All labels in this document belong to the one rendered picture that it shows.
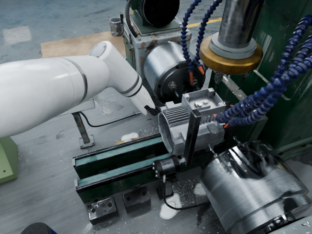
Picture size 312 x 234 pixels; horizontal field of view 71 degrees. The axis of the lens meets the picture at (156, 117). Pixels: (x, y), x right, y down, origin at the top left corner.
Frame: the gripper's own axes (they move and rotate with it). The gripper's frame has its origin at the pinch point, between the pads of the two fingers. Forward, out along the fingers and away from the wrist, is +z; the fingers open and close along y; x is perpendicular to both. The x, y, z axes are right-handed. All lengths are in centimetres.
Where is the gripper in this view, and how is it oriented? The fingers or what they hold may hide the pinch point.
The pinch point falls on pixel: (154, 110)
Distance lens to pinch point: 80.8
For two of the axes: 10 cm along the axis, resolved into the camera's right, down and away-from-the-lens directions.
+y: 3.3, 7.0, -6.4
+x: 8.2, -5.5, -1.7
